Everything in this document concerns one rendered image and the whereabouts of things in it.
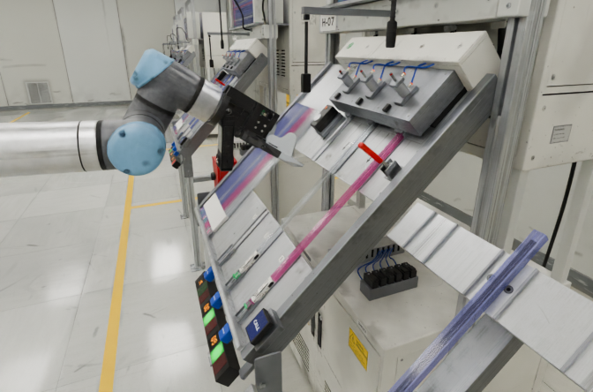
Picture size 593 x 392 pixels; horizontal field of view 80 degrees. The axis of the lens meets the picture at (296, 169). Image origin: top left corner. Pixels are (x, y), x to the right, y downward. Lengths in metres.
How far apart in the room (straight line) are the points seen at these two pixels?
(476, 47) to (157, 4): 8.84
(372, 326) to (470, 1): 0.74
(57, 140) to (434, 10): 0.74
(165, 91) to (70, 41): 8.78
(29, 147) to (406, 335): 0.83
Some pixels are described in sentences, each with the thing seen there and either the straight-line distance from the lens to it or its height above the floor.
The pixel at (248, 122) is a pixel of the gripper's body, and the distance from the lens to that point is 0.71.
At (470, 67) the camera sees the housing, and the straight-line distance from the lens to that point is 0.77.
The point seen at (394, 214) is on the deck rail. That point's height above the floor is 0.96.
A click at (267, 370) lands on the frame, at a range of 0.71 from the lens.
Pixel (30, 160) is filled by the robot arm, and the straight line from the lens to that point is 0.59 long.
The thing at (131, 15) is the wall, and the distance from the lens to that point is 9.34.
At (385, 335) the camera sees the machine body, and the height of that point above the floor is 0.62.
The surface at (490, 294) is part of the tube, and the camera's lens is 0.45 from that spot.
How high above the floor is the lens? 1.26
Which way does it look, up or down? 19 degrees down
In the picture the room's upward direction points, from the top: straight up
